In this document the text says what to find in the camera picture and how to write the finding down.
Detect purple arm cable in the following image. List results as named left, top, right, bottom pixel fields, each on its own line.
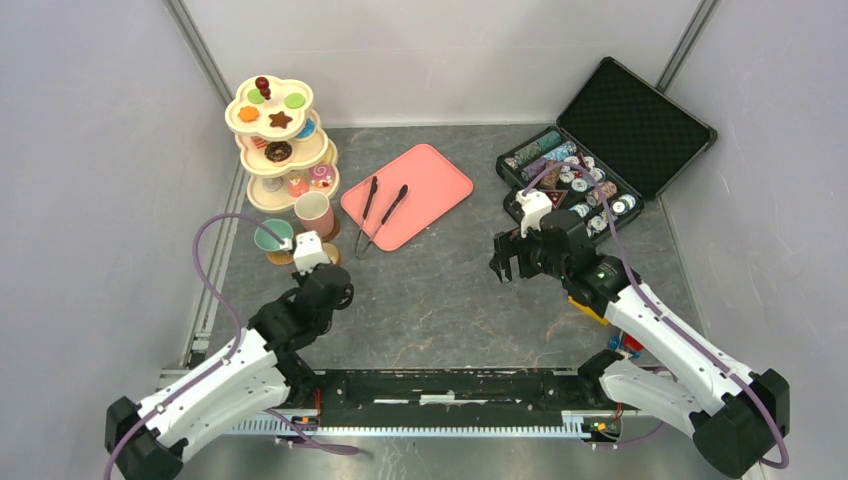
left=102, top=213, right=362, bottom=480
left=519, top=160, right=791, bottom=470

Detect pink swirl cake toy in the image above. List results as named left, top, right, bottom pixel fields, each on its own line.
left=309, top=163, right=336, bottom=189

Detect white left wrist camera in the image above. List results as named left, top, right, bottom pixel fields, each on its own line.
left=292, top=230, right=331, bottom=275

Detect black metal food tongs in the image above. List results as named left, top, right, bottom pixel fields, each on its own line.
left=353, top=175, right=410, bottom=261

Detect blue donut toy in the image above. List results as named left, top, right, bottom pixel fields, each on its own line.
left=293, top=118, right=317, bottom=141

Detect white cupcake toy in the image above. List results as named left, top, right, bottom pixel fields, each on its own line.
left=261, top=177, right=284, bottom=192

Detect dark brown round coaster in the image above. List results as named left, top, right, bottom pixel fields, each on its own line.
left=301, top=215, right=340, bottom=242

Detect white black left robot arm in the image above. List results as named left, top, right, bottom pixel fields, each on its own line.
left=104, top=264, right=354, bottom=479

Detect chocolate donut toy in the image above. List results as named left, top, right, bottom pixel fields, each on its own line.
left=264, top=141, right=293, bottom=163

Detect brown star cookie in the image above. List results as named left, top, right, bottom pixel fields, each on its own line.
left=269, top=111, right=293, bottom=129

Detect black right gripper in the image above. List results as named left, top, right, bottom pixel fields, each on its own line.
left=488, top=223, right=569, bottom=284

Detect orange flower cookie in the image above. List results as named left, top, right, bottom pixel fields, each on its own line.
left=238, top=106, right=261, bottom=123

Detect pink mug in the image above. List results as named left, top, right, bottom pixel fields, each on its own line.
left=294, top=191, right=335, bottom=222

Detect woven tan round coaster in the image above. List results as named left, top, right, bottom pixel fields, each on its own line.
left=266, top=251, right=294, bottom=266

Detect yellow toy block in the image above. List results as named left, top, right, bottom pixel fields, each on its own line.
left=568, top=296, right=609, bottom=325

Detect pink slice cake toy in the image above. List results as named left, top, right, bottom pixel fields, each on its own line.
left=251, top=136, right=269, bottom=150

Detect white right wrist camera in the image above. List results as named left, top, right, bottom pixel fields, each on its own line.
left=515, top=190, right=553, bottom=238

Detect red toy block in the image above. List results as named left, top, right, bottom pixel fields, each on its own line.
left=619, top=333, right=644, bottom=354

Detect small pink cupcake toy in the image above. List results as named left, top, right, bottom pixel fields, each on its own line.
left=287, top=175, right=310, bottom=198

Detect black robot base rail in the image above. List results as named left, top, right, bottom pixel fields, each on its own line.
left=244, top=368, right=636, bottom=440

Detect black poker chip case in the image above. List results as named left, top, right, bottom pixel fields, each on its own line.
left=495, top=57, right=718, bottom=244

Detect pink serving tray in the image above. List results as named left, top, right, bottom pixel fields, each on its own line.
left=341, top=144, right=474, bottom=252

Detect teal green cup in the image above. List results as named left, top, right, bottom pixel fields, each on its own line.
left=253, top=218, right=294, bottom=253

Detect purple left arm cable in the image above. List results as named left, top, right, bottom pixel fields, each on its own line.
left=102, top=213, right=362, bottom=480

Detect green round cookie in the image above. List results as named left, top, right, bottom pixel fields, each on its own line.
left=284, top=92, right=307, bottom=109
left=246, top=88, right=265, bottom=105

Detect orange round coaster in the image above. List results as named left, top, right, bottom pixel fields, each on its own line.
left=322, top=243, right=342, bottom=265

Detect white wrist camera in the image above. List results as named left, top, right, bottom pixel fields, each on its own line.
left=515, top=190, right=553, bottom=238
left=292, top=230, right=331, bottom=275

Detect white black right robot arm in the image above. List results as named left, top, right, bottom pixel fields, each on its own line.
left=490, top=210, right=790, bottom=479

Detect cream three-tier dessert stand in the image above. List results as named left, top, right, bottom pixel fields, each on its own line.
left=225, top=75, right=340, bottom=214

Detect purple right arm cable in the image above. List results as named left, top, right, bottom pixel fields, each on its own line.
left=519, top=160, right=791, bottom=470

